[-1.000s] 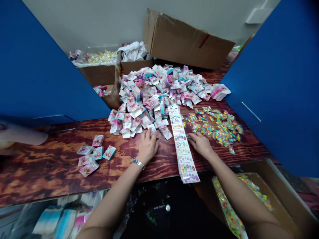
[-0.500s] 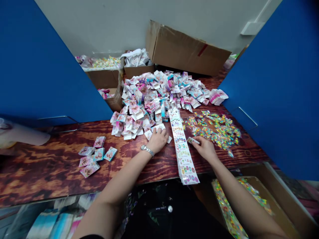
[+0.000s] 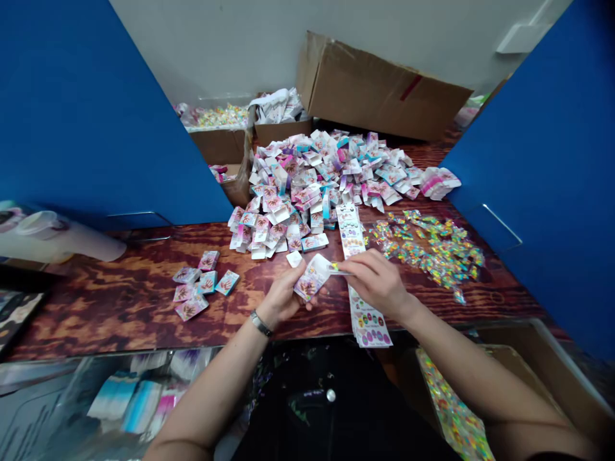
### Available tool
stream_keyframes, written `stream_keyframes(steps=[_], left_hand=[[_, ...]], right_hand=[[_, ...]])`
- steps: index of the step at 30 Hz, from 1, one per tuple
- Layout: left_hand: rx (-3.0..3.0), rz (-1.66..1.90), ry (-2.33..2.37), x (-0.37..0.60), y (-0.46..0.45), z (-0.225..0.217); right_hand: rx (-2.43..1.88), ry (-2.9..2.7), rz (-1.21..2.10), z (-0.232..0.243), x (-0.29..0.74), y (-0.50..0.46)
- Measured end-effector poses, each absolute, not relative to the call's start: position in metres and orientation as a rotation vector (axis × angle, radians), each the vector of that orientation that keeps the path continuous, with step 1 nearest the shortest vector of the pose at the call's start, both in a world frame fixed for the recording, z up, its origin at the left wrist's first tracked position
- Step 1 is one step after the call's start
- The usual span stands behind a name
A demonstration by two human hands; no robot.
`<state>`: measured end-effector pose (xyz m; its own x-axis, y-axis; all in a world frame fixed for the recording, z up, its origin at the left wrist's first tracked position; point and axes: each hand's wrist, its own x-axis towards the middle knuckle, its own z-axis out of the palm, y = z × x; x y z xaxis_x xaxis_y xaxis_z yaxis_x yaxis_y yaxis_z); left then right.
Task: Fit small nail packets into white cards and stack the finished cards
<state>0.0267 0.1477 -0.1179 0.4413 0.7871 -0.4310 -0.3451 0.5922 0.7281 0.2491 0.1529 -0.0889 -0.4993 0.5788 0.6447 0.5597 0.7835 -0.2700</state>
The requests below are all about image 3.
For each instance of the clear bags of flat cartons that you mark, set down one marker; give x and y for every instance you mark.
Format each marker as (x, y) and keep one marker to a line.
(110, 403)

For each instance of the cardboard box with pastel packets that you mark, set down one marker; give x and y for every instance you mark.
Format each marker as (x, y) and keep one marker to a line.
(218, 132)

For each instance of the cardboard box of iridescent packets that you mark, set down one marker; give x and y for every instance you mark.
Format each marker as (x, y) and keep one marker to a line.
(480, 384)

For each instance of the pile of folded printed boxes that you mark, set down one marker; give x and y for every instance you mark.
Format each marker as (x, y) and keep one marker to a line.
(331, 192)

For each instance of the blue partition panel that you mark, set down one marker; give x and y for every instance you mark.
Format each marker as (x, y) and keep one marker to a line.
(96, 120)
(543, 168)

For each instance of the large empty cardboard box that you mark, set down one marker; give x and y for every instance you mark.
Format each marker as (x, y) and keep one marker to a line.
(375, 91)

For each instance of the person's body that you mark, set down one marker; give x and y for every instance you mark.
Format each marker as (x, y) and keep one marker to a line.
(336, 398)

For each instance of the small cardboard box pink items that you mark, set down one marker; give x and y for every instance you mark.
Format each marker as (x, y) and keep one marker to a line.
(233, 182)

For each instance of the small colourful clear packet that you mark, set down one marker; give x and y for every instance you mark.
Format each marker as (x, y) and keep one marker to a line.
(337, 269)

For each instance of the small printed box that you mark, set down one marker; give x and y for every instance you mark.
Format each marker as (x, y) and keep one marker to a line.
(311, 278)

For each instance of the small white cardboard piece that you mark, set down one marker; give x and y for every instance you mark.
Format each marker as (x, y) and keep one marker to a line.
(294, 259)

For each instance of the stack of long sticker sheets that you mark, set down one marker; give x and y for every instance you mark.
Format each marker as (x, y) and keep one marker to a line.
(350, 233)

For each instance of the black patterned flat object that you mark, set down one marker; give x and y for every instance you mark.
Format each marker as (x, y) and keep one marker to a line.
(17, 312)

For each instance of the heap of colourful clear sachets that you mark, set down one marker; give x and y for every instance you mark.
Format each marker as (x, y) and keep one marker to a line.
(430, 252)

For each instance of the white plastic tumbler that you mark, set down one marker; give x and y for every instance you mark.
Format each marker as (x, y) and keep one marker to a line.
(57, 237)

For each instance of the group of closed pink cartons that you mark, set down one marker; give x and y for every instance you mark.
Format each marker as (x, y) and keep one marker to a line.
(204, 285)

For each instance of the person's right hand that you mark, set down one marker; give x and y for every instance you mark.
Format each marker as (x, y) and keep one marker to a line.
(382, 285)

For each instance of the person's left hand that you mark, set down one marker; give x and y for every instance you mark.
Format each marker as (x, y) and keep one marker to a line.
(278, 300)

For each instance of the cardboard box with white bags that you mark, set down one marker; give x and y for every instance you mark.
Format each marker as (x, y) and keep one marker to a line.
(281, 120)

